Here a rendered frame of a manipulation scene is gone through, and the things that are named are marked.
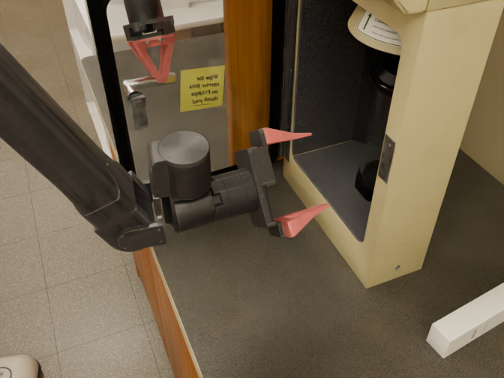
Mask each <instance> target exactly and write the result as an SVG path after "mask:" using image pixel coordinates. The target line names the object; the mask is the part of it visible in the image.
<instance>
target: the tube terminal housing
mask: <svg viewBox="0 0 504 378"><path fill-rule="evenodd" d="M352 1H354V2H355V3H356V4H358V5H360V6H361V7H362V8H364V9H365V10H366V11H368V12H370V13H371V14H373V15H374V16H375V17H377V18H378V19H380V20H382V21H383V22H384V23H385V24H387V25H388V26H390V27H392V28H393V29H394V30H395V31H396V32H397V33H398V34H399V37H400V42H401V54H400V61H399V65H398V69H397V76H396V80H395V84H394V91H393V95H392V99H391V106H390V110H389V114H388V121H387V125H386V129H385V137H386V134H387V135H388V136H389V137H390V138H391V139H392V140H394V141H395V142H396V144H395V148H394V154H393V158H392V162H391V169H390V172H389V176H388V182H387V184H386V183H385V182H384V181H383V180H382V179H381V178H380V177H379V176H378V172H379V168H380V161H381V157H382V152H383V145H384V141H385V137H384V141H383V145H382V152H381V156H380V160H379V167H378V171H377V175H376V182H375V186H374V190H373V198H372V202H371V206H370V213H369V217H368V221H367V228H366V232H365V236H364V241H363V242H359V241H357V240H356V238H355V237H354V236H353V234H352V233H351V232H350V231H349V230H348V228H347V227H346V226H345V224H344V223H343V222H342V220H341V219H340V218H339V217H338V216H337V214H336V213H335V212H334V210H333V209H332V208H331V206H329V207H328V208H326V209H325V210H323V211H321V212H320V213H319V214H317V215H316V216H314V219H315V220H316V222H317V223H318V224H319V225H320V227H321V228H322V230H323V231H324V232H325V234H326V235H327V236H328V237H329V239H330V240H331V242H332V243H333V245H334V246H335V247H336V248H337V250H338V251H339V253H340V254H341V256H342V257H343V258H344V259H345V260H346V262H347V263H348V265H349V267H350V268H351V269H352V270H353V271H354V273H355V274H356V276H357V277H358V279H359V280H360V281H361V282H362V284H363V285H364V287H365V288H366V289H367V288H370V287H373V286H376V285H378V284H381V283H384V282H386V281H390V280H392V279H395V278H398V277H400V276H403V275H406V274H409V273H411V272H414V271H417V270H419V269H421V268H422V265H423V262H424V259H425V255H426V253H427V250H428V245H429V243H430V240H431V236H432V233H433V231H434V227H435V224H436V221H437V217H438V214H439V212H440V207H441V205H442V202H443V198H444V195H445V192H446V188H447V186H448V183H449V179H450V176H451V174H452V169H453V166H454V164H455V160H456V157H457V154H458V150H459V148H460V145H461V140H462V138H463V135H464V131H465V128H466V126H467V122H468V119H469V116H470V112H471V109H472V107H473V102H474V100H475V97H476V93H477V90H478V87H479V83H480V81H481V78H482V74H483V71H484V69H485V64H486V61H487V59H488V55H489V52H490V49H491V45H492V43H493V40H494V35H495V33H496V30H497V26H498V23H499V21H500V17H501V14H502V11H503V7H504V0H427V6H426V9H425V10H424V11H423V12H422V13H415V14H411V15H407V14H406V13H405V14H404V13H402V12H401V11H399V10H398V9H396V8H395V7H393V6H391V5H390V4H388V3H387V2H385V1H383V0H352ZM300 3H301V0H298V19H297V33H296V46H295V72H294V85H293V99H292V124H291V133H292V132H293V116H294V103H295V90H296V65H297V53H298V40H299V16H300ZM293 156H295V155H293V154H292V140H290V150H289V162H288V160H287V159H286V158H285V157H283V177H284V178H285V179H286V180H287V182H288V183H289V185H290V186H291V187H292V189H293V190H294V191H295V193H296V194H297V195H298V197H299V198H300V200H301V201H302V202H303V203H304V205H305V206H306V208H310V207H313V206H318V205H322V204H328V203H327V202H326V200H325V199H324V198H323V196H322V195H321V194H320V192H319V191H318V190H317V189H316V188H315V187H314V185H313V184H312V182H311V181H310V180H309V178H308V177H307V176H306V175H305V174H304V172H303V171H302V170H301V168H300V167H299V166H298V164H297V163H296V162H295V161H294V159H293Z"/></svg>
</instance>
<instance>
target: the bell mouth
mask: <svg viewBox="0 0 504 378"><path fill-rule="evenodd" d="M348 29H349V31H350V32H351V34H352V35H353V36H354V37H355V38H356V39H357V40H359V41H361V42H362V43H363V44H365V45H367V46H369V47H372V48H374V49H376V50H380V51H383V52H385V53H391V54H395V55H399V56H400V55H401V39H400V37H399V34H398V33H397V32H396V31H395V30H394V29H393V28H392V27H390V26H389V25H387V24H385V23H384V22H383V21H382V20H380V19H378V18H377V17H375V16H374V15H373V14H372V13H370V12H368V11H367V10H365V9H364V8H363V7H361V6H360V5H357V7H356V9H355V10H354V11H353V13H352V15H351V17H350V18H349V20H348Z"/></svg>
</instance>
